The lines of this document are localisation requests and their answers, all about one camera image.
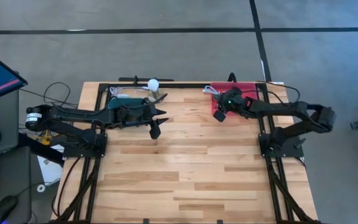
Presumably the teal plastic bin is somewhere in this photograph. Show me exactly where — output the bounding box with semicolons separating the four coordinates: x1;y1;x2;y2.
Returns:
106;97;147;124

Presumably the black aluminium table frame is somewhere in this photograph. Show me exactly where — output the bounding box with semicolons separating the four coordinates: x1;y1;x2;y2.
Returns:
51;81;323;224

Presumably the pink translucent plastic bin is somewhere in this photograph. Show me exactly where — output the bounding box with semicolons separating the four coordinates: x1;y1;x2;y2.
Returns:
209;82;260;118

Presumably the white bulb table lamp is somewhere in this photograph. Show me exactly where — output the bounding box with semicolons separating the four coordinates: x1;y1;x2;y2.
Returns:
147;78;169;104

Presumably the yellow clamp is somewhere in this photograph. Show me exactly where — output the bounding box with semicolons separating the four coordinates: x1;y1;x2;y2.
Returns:
37;129;54;146

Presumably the white paper sheet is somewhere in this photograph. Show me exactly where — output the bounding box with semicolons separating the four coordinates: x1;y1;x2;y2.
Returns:
37;144;65;187

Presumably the black stand beam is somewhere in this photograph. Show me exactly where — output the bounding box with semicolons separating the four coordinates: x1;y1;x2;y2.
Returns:
17;133;65;166

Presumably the black power cable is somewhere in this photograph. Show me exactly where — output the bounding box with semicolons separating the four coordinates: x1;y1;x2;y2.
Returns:
256;80;301;105
19;82;79;108

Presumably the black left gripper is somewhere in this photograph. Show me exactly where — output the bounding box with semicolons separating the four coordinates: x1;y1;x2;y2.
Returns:
115;98;170;141

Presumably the black computer mouse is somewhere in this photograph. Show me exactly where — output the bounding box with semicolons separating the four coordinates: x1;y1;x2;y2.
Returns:
0;195;19;224

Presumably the white lamp cable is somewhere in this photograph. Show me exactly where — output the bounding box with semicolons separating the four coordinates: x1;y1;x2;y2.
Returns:
109;86;150;99

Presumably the grey desk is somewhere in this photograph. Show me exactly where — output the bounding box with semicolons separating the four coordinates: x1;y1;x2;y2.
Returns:
0;88;32;224

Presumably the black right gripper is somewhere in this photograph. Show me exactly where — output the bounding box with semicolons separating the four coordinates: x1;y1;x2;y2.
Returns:
213;88;247;123

